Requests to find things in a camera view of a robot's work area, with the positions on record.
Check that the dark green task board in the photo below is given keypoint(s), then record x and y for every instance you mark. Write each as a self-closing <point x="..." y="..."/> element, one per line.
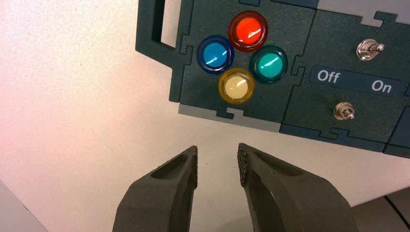
<point x="333" y="105"/>

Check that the yellow round push button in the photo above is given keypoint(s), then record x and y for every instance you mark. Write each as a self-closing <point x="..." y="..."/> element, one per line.
<point x="236" y="85"/>

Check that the green round push button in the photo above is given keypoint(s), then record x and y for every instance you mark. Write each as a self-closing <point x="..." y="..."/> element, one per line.
<point x="268" y="64"/>

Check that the silver metal toggle switch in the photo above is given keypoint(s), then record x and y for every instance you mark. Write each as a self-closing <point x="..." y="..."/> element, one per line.
<point x="343" y="111"/>
<point x="368" y="50"/>

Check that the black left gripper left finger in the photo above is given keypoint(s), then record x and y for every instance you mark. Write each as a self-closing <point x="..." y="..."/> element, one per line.
<point x="160" y="198"/>

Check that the blue round push button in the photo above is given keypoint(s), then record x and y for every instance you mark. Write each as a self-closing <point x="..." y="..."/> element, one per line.
<point x="215" y="54"/>

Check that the red round push button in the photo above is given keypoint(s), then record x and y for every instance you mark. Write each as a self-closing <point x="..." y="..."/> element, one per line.
<point x="247" y="31"/>

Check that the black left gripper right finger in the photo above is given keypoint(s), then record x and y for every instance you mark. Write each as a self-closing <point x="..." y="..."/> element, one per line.
<point x="294" y="205"/>

